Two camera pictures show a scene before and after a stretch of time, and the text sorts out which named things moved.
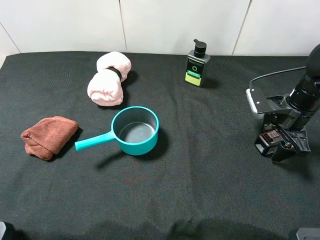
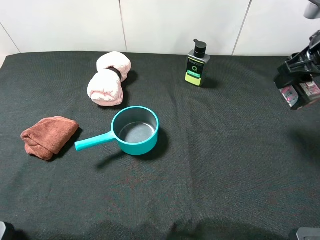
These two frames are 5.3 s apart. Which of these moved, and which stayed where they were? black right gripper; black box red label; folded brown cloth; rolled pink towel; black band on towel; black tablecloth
Moved: black right gripper; black box red label
Stayed: folded brown cloth; rolled pink towel; black band on towel; black tablecloth
